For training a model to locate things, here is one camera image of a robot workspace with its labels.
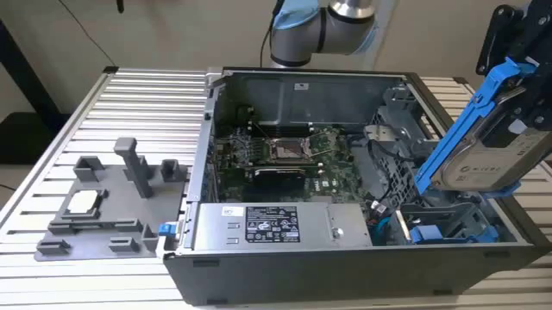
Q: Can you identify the black graphics card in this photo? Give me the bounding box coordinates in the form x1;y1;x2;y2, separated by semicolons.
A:
252;167;307;196

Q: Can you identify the grey parts rack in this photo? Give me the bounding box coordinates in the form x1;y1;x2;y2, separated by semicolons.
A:
34;137;192;262

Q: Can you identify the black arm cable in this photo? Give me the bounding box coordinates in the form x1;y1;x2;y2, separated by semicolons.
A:
260;0;287;65

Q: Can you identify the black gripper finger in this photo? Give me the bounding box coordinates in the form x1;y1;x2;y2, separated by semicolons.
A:
506;0;552;130
476;5;518;77

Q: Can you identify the CPU socket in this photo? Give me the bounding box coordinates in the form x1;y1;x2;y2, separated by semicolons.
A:
263;137;313;161

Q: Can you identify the black furniture frame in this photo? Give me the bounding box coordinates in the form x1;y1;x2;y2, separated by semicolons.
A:
0;19;73;165

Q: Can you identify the grey metal disk bay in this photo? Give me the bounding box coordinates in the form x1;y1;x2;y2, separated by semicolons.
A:
364;84;454;207

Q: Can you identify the blue data wire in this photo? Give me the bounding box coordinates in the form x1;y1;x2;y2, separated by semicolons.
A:
371;215;393;243

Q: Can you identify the green motherboard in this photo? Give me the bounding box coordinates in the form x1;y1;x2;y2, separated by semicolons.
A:
213;125;372;204

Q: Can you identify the hard disk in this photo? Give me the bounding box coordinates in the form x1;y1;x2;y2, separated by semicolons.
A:
408;225;498;243
415;57;552;198

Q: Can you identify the thin black cable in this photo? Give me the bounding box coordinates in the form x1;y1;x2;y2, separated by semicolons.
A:
55;0;118;68

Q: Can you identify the black open PC case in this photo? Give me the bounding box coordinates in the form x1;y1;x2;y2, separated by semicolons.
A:
162;66;552;306

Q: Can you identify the silver power supply unit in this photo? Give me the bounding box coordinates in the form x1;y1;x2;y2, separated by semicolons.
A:
192;202;373;250

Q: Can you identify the silver CPU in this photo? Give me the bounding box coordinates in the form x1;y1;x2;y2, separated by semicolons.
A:
63;190;103;214

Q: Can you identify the black disk wire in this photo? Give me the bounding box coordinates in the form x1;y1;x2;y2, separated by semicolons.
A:
369;139;418;203

